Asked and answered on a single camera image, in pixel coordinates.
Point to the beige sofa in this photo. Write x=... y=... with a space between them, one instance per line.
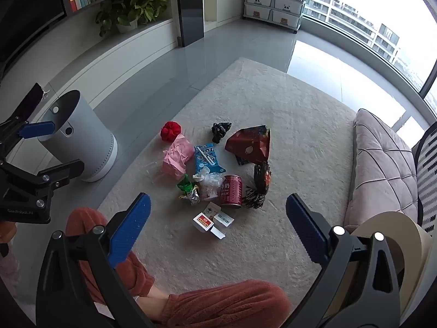
x=382 y=164

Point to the red paper ball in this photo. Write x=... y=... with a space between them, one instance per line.
x=170 y=131

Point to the apartment building outside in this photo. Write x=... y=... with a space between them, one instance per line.
x=341 y=10

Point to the black crumpled wrapper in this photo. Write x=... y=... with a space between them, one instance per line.
x=218 y=131

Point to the dark red snack bag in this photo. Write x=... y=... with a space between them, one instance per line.
x=249 y=145

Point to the black fringed wrapper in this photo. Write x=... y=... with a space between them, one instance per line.
x=259 y=181

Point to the silver tin can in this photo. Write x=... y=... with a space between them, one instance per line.
x=230 y=191

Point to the round beige stool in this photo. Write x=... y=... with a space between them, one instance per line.
x=403 y=239

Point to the small red white box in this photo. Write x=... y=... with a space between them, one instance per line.
x=203 y=222

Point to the white animal print drawer cabinet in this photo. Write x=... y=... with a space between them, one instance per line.
x=273 y=0

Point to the white wall shelf unit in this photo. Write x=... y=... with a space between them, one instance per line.
x=102 y=53

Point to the blue snack packet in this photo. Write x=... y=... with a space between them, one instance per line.
x=206 y=159

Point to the glossy dark pillar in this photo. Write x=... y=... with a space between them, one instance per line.
x=189 y=6

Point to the pink paper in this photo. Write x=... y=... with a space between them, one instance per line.
x=177 y=157

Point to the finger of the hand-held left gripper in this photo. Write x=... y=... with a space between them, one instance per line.
x=61 y=170
x=37 y=129

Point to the white paper tag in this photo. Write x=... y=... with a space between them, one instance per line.
x=211 y=208

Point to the black television screen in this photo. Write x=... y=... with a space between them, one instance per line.
x=27 y=13

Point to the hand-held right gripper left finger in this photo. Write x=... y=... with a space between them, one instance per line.
x=131 y=229

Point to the beige rug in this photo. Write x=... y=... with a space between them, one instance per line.
x=307 y=126

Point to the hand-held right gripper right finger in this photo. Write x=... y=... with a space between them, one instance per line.
x=307 y=229

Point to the potted green plant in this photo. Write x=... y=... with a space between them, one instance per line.
x=136 y=6

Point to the person's left leg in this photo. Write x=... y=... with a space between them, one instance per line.
x=83 y=220

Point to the silver foil wrapper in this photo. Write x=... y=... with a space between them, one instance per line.
x=193 y=198

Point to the dark window frame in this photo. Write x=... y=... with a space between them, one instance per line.
x=341 y=30

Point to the person's leg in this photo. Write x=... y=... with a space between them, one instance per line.
x=239 y=304
x=83 y=220

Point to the white paper piece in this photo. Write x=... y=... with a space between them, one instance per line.
x=218 y=233

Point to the white barcode label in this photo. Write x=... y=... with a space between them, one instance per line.
x=224 y=218

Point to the grey round trash bin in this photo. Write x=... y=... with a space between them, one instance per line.
x=85 y=136

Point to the person's right leg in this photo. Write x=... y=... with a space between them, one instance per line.
x=239 y=304

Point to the clear plastic wrapper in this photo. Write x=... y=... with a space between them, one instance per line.
x=208 y=184

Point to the green crumpled wrapper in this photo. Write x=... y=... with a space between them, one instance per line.
x=186 y=184

